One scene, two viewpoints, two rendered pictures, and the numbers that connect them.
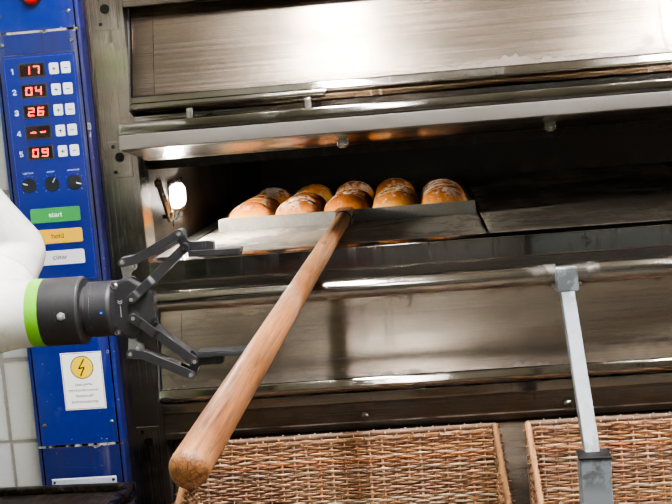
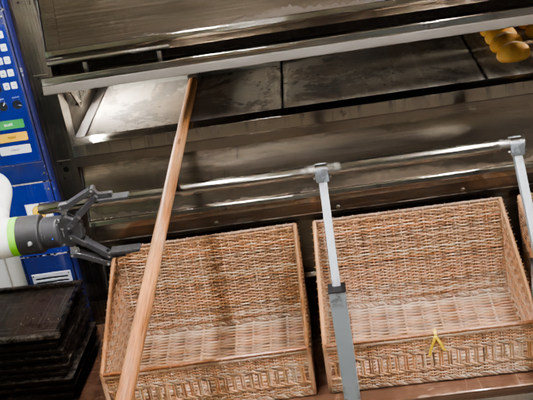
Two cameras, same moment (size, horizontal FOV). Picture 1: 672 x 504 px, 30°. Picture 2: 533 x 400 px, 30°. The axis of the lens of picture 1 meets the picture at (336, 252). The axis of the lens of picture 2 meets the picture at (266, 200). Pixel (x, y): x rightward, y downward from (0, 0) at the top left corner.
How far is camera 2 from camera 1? 88 cm
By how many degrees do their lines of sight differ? 19
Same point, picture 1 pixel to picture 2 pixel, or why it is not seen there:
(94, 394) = not seen: hidden behind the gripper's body
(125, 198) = (51, 109)
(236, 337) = (132, 184)
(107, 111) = (31, 56)
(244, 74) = (116, 28)
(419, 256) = (240, 130)
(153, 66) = (56, 27)
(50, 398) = not seen: hidden behind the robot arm
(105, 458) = (62, 261)
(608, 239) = (356, 111)
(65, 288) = (29, 226)
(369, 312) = (212, 163)
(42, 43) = not seen: outside the picture
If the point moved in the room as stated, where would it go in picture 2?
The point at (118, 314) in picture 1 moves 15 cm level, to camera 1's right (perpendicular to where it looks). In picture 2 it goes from (62, 236) to (125, 225)
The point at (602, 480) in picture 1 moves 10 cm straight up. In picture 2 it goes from (341, 302) to (336, 266)
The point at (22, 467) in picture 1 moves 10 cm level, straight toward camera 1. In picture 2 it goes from (12, 267) to (15, 282)
